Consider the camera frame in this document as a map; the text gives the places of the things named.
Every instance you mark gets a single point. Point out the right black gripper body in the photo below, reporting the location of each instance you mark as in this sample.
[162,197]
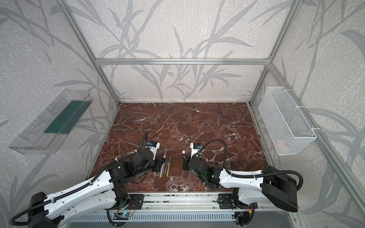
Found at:
[185,162]

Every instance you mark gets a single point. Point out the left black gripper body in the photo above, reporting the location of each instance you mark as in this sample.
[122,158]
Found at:
[157,165]

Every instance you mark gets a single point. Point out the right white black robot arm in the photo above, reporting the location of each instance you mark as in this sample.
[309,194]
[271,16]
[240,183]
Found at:
[268,185]

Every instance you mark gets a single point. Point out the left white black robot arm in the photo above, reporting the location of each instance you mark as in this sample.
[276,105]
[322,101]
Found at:
[104,191]

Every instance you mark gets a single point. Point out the dark green pen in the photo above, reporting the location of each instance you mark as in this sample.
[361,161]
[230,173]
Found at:
[164,170]

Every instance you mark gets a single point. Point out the orange brown pen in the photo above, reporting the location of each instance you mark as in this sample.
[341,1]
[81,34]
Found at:
[167,163]

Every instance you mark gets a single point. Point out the tan pen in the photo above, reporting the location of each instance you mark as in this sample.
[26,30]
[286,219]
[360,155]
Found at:
[168,167]

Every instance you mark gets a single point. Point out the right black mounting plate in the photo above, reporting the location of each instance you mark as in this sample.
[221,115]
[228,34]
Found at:
[225,201]

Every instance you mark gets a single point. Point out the black mounting plate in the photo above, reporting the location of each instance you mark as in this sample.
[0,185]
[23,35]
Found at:
[225,201]
[131,202]

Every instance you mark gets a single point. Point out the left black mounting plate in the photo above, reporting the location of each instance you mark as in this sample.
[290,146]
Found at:
[131,202]

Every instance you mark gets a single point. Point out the green circuit board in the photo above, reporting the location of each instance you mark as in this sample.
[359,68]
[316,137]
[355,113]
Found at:
[122,216]

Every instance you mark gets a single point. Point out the pink item in basket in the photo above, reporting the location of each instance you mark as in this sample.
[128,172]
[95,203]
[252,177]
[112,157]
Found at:
[282,146]

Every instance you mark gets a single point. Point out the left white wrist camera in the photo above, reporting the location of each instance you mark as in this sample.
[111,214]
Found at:
[153,146]

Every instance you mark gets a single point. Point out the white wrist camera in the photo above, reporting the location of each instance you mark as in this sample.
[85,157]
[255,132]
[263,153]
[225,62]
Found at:
[195,150]
[153,146]

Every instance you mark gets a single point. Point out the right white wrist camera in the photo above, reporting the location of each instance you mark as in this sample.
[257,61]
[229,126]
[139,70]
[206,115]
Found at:
[195,150]

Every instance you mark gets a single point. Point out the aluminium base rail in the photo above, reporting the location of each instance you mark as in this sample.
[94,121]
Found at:
[179,201]

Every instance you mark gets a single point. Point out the white wire mesh basket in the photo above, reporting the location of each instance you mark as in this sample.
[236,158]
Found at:
[284,120]

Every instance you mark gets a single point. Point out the clear plastic wall tray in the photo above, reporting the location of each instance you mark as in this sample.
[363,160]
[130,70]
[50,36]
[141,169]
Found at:
[49,130]

